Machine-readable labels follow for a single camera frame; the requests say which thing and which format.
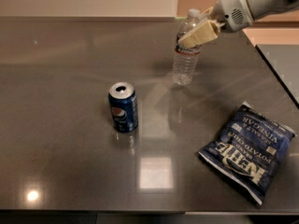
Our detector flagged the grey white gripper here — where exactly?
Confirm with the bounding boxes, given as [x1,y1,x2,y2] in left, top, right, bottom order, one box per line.
[178,0,253,49]

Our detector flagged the clear plastic water bottle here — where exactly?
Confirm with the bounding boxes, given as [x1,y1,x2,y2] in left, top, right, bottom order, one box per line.
[173,8,201,85]

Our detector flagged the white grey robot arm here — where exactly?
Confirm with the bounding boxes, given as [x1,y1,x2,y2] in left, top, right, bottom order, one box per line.
[178,0,299,49]

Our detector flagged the blue pepsi can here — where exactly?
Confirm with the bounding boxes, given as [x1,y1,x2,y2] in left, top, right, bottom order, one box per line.
[108,82,138,133]

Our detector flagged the blue kettle chips bag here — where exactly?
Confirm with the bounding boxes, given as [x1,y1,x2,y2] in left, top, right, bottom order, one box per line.
[198,102,296,204]

